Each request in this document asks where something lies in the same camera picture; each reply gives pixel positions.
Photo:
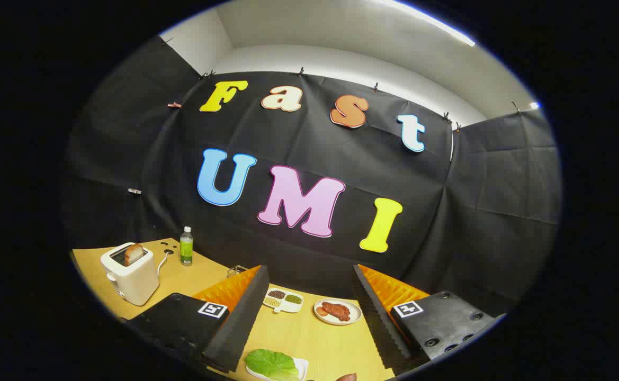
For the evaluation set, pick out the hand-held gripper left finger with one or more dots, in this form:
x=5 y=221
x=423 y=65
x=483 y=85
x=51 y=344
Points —
x=240 y=323

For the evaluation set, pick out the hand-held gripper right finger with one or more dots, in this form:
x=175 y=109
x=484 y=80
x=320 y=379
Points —
x=380 y=323

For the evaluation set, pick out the brown toast slice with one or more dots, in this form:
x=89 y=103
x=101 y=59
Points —
x=133 y=254

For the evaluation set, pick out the small round white plate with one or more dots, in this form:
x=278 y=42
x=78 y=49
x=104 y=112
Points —
x=356 y=312

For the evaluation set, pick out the red meat piece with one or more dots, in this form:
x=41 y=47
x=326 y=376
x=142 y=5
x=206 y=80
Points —
x=335 y=310

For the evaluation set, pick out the white divided dish with beans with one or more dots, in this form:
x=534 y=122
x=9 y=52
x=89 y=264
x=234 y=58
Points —
x=288 y=307

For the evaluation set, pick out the green lettuce leaf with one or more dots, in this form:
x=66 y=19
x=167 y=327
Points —
x=269 y=364

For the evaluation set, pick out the green label water bottle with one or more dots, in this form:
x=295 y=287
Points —
x=186 y=251

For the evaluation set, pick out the white toaster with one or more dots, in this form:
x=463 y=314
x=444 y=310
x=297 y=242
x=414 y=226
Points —
x=134 y=280

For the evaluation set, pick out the black backdrop cloth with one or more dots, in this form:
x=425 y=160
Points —
x=309 y=137

